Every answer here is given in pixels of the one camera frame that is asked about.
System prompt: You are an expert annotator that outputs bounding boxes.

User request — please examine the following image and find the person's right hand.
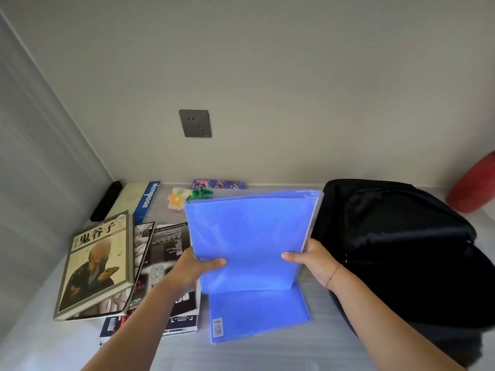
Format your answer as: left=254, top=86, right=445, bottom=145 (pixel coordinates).
left=281, top=238, right=344, bottom=291

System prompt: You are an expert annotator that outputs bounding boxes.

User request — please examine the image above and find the person's left hand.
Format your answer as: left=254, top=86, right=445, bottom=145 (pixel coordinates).
left=170, top=246, right=227, bottom=293

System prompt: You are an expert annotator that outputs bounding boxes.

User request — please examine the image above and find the blue plastic document folder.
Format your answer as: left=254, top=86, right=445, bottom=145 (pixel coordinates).
left=184, top=189, right=322, bottom=345

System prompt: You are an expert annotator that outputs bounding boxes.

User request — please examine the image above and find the person's left forearm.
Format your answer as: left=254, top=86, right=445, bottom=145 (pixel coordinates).
left=80, top=275, right=194, bottom=371

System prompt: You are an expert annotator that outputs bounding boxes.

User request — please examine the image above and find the person's right forearm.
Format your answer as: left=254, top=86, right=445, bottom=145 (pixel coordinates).
left=327, top=265, right=466, bottom=371

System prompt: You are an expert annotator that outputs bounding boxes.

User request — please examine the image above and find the dark cover magazine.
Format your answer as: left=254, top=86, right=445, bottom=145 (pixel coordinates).
left=99, top=222, right=202, bottom=346

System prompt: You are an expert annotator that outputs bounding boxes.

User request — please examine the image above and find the black and white magazine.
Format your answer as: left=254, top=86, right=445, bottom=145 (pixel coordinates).
left=70, top=222, right=156, bottom=320

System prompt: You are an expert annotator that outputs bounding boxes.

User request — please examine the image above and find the colourful pencil case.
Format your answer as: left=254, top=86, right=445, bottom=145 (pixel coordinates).
left=192, top=179, right=246, bottom=190

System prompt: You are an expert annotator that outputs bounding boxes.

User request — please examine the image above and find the blue spine notebook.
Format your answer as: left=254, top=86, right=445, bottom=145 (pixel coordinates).
left=109, top=181, right=161, bottom=225

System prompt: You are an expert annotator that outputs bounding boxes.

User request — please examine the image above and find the black backpack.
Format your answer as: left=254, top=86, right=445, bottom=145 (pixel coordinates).
left=310, top=179, right=495, bottom=368

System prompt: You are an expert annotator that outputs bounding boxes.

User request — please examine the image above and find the book with painted old man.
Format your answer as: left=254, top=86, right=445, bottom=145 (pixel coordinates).
left=53, top=211, right=135, bottom=322

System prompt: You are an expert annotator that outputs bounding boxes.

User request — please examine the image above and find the black folded umbrella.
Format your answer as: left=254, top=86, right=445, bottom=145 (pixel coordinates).
left=90, top=181, right=123, bottom=222

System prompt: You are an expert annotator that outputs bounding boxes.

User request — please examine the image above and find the red cylindrical object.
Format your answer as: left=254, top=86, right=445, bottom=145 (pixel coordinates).
left=446, top=150, right=495, bottom=214

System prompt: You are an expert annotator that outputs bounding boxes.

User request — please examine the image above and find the red string bracelet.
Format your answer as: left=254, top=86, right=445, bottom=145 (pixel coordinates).
left=325, top=264, right=343, bottom=291

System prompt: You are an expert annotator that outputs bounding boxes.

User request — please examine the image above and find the grey wall socket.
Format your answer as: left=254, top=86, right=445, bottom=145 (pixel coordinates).
left=179, top=109, right=212, bottom=138

